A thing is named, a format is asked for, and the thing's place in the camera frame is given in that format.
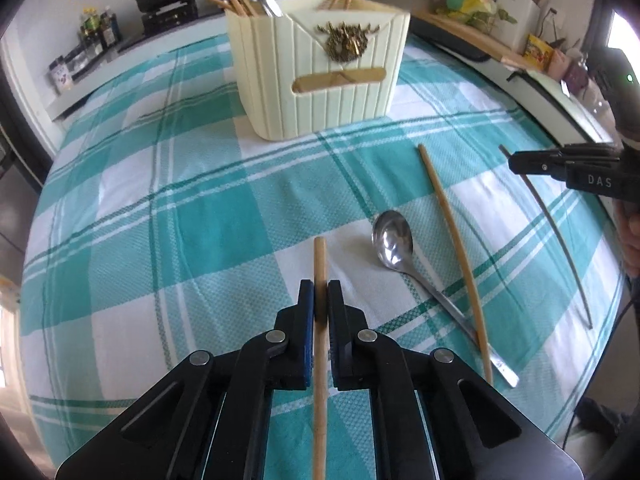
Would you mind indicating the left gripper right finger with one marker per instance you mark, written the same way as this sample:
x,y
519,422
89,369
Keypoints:
x,y
340,332

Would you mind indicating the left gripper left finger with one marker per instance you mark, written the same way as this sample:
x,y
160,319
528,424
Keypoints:
x,y
303,334

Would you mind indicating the small steel spoon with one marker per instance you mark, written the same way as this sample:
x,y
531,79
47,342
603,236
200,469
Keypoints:
x,y
393,243

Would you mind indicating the large steel spoon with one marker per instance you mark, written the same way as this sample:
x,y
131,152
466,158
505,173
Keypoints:
x,y
272,8

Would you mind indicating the person's right hand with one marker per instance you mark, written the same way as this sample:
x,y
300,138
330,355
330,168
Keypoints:
x,y
628,231

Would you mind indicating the yellow snack packet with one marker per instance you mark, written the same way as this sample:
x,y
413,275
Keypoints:
x,y
537,52

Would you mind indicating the teal white checked tablecloth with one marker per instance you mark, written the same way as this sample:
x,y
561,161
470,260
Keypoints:
x,y
167,226

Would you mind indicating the wooden cutting board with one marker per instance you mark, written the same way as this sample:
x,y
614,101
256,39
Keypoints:
x,y
471,35

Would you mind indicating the white knife block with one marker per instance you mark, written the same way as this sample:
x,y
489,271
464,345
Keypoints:
x,y
514,36

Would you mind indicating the bag of vegetables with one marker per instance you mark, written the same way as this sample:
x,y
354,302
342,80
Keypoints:
x,y
483,15

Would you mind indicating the cream ribbed utensil holder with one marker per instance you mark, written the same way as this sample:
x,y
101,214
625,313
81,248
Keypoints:
x,y
316,66

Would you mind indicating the black gas stove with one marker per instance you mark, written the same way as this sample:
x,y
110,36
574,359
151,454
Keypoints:
x,y
158,23

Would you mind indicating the spice jar rack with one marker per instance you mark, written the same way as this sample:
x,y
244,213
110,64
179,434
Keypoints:
x,y
65,70

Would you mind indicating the sauce bottles cluster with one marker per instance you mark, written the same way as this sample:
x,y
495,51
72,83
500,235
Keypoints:
x,y
102,26

